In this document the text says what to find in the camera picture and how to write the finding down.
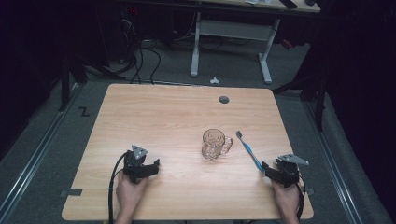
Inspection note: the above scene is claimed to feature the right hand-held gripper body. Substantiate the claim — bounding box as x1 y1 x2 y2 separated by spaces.
274 153 310 189

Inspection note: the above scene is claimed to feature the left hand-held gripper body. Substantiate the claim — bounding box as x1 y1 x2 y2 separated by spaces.
122 144 149 185

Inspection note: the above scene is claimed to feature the blue toothbrush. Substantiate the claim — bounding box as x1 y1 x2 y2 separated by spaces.
235 130 264 173

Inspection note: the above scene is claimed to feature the clear glass mug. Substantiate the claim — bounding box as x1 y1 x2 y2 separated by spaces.
201 128 233 161

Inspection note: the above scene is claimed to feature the person's right hand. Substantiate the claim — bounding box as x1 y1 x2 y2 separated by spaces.
271 179 302 217

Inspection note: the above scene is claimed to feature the person's left hand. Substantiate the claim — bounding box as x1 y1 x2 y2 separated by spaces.
115 173 150 215

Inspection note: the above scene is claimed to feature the grey tape strip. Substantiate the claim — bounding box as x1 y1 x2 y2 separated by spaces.
59 188 84 199
299 186 316 197

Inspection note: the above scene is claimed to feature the black metal stand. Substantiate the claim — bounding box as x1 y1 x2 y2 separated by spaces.
58 49 126 113
272 62 329 133

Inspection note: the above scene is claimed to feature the dark equipment with red light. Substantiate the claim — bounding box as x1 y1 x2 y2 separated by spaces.
120 5 142 64

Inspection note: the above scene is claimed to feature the flat black device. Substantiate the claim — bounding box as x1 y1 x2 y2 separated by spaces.
278 0 299 10

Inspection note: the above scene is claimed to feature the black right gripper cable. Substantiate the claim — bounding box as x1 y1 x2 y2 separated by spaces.
294 175 307 220

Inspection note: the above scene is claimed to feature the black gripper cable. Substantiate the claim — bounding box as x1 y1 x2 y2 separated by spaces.
106 151 129 224
294 175 307 220

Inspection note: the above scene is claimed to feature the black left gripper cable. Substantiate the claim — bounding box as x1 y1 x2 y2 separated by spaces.
106 151 129 224

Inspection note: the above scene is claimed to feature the metal floor rail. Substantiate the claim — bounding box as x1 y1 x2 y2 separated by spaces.
303 101 364 224
0 82 84 218

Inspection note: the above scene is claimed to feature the black floor cable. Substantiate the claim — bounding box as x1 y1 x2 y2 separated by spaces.
146 47 163 86
129 40 145 85

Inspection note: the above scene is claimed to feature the wooden desk with white frame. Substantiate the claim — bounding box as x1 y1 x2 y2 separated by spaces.
190 0 321 85

